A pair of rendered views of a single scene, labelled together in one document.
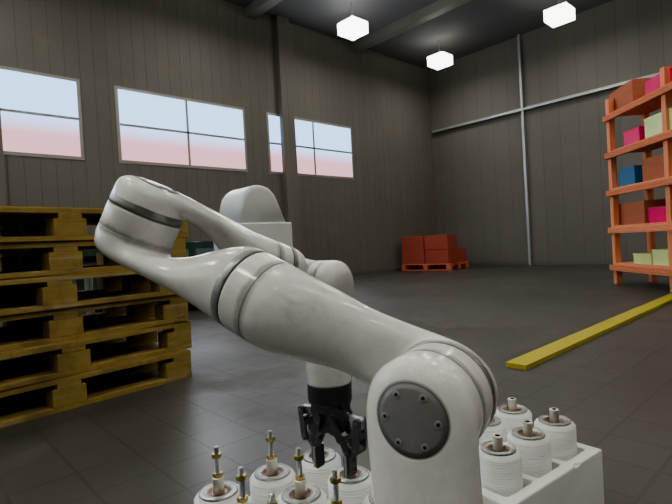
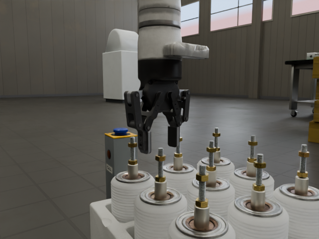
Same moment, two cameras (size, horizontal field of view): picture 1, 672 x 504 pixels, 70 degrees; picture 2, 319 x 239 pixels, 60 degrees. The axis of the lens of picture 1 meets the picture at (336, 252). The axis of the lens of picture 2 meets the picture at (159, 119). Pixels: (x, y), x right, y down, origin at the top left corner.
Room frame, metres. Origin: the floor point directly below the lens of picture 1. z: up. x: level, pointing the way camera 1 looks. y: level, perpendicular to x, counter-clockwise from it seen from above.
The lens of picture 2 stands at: (0.85, -0.45, 0.45)
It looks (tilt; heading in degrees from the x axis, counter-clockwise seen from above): 7 degrees down; 95
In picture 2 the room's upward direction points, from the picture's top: straight up
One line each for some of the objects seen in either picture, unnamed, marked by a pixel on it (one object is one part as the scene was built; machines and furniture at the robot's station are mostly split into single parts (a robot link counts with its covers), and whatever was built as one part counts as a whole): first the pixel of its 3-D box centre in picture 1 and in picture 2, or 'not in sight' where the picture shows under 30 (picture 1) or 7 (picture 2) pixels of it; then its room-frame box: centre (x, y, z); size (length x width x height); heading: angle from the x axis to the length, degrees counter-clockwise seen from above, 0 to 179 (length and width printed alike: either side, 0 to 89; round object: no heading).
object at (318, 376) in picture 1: (335, 360); (167, 41); (0.83, 0.01, 0.52); 0.11 x 0.09 x 0.06; 139
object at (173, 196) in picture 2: not in sight; (160, 196); (0.81, 0.02, 0.25); 0.08 x 0.08 x 0.01
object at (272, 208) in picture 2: (350, 474); (257, 206); (0.98, 0.00, 0.25); 0.08 x 0.08 x 0.01
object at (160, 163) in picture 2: (335, 491); (160, 169); (0.81, 0.02, 0.30); 0.01 x 0.01 x 0.08
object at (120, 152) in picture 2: not in sight; (121, 189); (0.68, 0.29, 0.16); 0.07 x 0.07 x 0.31; 35
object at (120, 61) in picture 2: not in sight; (123, 66); (-0.59, 6.27, 0.85); 0.83 x 0.74 x 1.70; 136
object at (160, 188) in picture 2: not in sight; (160, 189); (0.81, 0.02, 0.26); 0.02 x 0.02 x 0.03
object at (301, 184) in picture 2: not in sight; (301, 185); (1.08, 0.06, 0.26); 0.02 x 0.02 x 0.03
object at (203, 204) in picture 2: not in sight; (201, 202); (0.88, -0.07, 0.29); 0.02 x 0.02 x 0.01; 18
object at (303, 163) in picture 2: not in sight; (303, 164); (1.08, 0.06, 0.30); 0.01 x 0.01 x 0.08
